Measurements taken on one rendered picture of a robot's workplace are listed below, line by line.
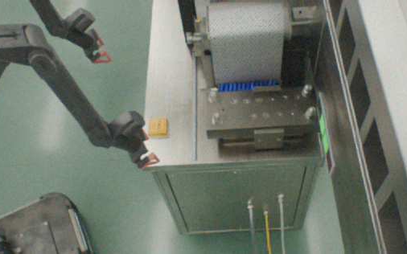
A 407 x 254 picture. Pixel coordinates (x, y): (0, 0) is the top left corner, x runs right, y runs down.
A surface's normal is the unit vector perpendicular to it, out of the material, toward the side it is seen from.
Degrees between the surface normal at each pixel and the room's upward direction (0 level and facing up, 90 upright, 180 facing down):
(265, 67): 90
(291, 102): 0
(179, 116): 0
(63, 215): 0
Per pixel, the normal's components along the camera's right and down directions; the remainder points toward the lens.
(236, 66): 0.01, 0.85
